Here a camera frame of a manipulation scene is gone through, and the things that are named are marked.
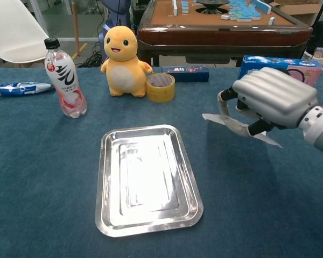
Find black floor cable bundle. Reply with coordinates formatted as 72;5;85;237
76;44;103;68

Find silver metal tray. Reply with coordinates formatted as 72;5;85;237
94;124;204;238

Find dark blue slim box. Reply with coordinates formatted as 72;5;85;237
161;66;210;83

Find yellow plush dinosaur toy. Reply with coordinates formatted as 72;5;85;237
100;25;153;97

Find blue grey machine base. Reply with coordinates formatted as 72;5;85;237
98;0;132;62

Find blue pink cookie box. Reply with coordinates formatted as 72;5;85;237
236;55;323;88

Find white blue toothpaste tube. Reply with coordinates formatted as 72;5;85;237
0;82;55;97

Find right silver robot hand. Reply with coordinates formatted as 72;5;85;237
217;67;319;137

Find black tripod stand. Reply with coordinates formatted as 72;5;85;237
311;0;323;59

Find white chair wooden legs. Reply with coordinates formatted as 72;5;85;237
0;0;51;68

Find brown mahjong table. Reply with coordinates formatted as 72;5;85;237
136;0;313;68

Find white cloth sheet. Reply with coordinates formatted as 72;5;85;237
201;112;283;148

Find yellow tape roll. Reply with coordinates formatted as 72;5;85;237
146;73;176;103

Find pink drink bottle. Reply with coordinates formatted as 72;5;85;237
44;37;88;119

